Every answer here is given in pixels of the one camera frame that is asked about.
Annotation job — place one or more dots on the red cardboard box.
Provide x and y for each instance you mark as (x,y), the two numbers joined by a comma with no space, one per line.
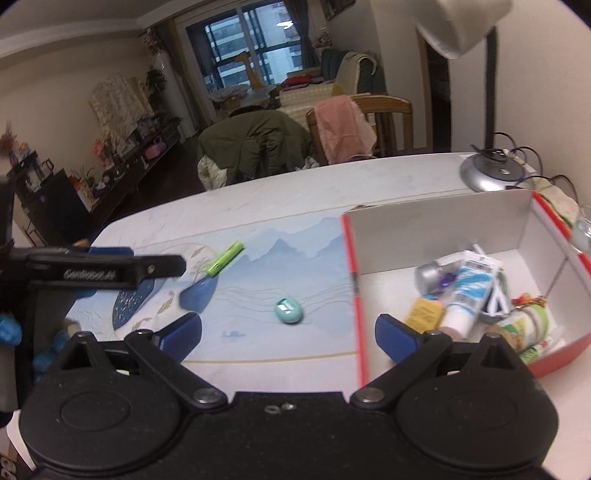
(500,261)

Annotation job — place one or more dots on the blue gloved hand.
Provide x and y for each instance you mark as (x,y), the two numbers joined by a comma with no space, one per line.
(12,334)

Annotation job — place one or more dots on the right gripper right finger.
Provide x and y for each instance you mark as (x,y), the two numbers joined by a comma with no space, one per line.
(416,357)

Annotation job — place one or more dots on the white green rag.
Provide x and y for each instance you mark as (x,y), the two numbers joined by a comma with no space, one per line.
(557,191)

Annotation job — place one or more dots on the green label glue stick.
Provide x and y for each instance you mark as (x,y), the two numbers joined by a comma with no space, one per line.
(539,350)

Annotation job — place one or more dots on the dark tv cabinet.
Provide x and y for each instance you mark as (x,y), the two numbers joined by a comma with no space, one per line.
(64,208)

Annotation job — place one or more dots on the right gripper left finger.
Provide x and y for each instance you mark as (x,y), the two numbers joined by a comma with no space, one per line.
(160,355)

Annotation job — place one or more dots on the clear drinking glass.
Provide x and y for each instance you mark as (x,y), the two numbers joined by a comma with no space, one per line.
(581,235)

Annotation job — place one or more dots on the white desk lamp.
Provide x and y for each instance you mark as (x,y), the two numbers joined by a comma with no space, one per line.
(465,33)

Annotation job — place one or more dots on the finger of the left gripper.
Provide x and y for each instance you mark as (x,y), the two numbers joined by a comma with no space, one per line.
(153,267)
(95,269)

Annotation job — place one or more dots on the green lid spice jar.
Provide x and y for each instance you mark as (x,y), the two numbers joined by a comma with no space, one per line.
(525,327)

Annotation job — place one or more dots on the pink cloth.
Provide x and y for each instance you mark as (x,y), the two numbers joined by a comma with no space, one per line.
(343,130)

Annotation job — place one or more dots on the wooden chair with pink cloth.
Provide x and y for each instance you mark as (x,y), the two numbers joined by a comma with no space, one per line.
(392,118)

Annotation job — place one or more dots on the olive green jacket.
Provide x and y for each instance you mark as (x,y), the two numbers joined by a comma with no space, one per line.
(251,146)

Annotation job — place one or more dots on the sofa with blanket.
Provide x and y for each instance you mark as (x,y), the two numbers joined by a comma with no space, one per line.
(341,73)

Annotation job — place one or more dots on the green highlighter marker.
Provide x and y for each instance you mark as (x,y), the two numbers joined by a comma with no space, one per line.
(223,259)

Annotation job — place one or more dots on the orange red keychain charm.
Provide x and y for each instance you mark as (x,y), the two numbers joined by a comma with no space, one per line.
(526,300)

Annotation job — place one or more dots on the yellow small carton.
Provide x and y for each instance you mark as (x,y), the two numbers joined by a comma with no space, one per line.
(425,315)

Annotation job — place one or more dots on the white blue cream tube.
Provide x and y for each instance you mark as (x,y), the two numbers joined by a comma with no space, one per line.
(470,290)

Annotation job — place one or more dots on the blue landscape table mat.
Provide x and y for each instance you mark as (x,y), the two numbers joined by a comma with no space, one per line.
(302,257)

